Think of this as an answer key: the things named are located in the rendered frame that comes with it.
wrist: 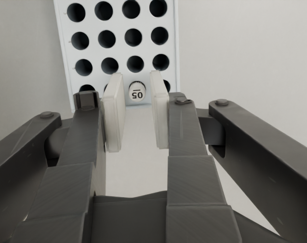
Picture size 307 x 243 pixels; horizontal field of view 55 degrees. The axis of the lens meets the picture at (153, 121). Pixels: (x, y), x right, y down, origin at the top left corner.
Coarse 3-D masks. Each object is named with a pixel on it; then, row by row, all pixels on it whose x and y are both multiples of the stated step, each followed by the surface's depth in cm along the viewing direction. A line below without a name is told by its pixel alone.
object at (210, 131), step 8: (176, 96) 17; (184, 96) 17; (200, 112) 14; (208, 112) 14; (200, 120) 14; (208, 120) 14; (216, 120) 13; (208, 128) 14; (216, 128) 14; (224, 128) 13; (208, 136) 14; (216, 136) 14; (224, 136) 14; (208, 144) 14; (216, 144) 14; (224, 144) 14
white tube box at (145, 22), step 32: (64, 0) 20; (96, 0) 20; (128, 0) 21; (160, 0) 22; (64, 32) 21; (96, 32) 21; (128, 32) 24; (160, 32) 24; (64, 64) 21; (96, 64) 21; (128, 64) 23; (160, 64) 25; (128, 96) 22
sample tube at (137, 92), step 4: (132, 84) 22; (136, 84) 21; (140, 84) 21; (132, 88) 21; (136, 88) 21; (140, 88) 21; (144, 88) 21; (132, 92) 21; (136, 92) 21; (140, 92) 21; (144, 92) 21; (132, 96) 21; (136, 96) 21; (140, 96) 21; (144, 96) 21; (132, 100) 21; (136, 100) 21; (140, 100) 21
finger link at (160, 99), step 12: (156, 72) 20; (156, 84) 17; (156, 96) 15; (168, 96) 15; (156, 108) 15; (168, 108) 15; (156, 120) 15; (168, 120) 15; (156, 132) 15; (168, 132) 15; (168, 144) 15
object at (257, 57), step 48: (0, 0) 23; (48, 0) 23; (192, 0) 24; (240, 0) 24; (288, 0) 24; (0, 48) 24; (48, 48) 24; (192, 48) 25; (240, 48) 25; (288, 48) 25; (0, 96) 25; (48, 96) 26; (192, 96) 26; (240, 96) 26; (288, 96) 27; (144, 144) 28; (144, 192) 30; (240, 192) 30
